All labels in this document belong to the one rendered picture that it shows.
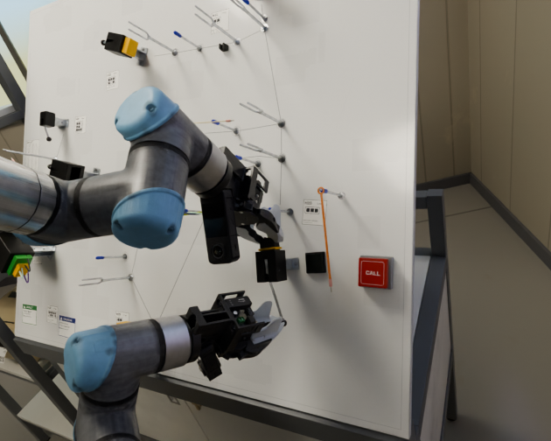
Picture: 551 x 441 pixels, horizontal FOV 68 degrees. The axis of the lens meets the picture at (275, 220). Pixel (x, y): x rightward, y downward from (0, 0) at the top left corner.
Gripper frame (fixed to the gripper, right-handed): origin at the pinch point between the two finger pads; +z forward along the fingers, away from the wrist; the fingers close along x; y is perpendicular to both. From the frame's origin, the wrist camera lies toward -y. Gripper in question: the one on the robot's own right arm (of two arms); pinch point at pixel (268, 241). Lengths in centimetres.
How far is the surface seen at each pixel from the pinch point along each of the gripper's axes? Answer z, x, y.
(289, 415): 20.3, 1.7, -27.8
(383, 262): 5.3, -19.8, -3.1
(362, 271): 5.9, -16.1, -4.3
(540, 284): 167, -54, 49
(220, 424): 40, 31, -32
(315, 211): 4.0, -6.7, 7.8
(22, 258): -5, 70, -1
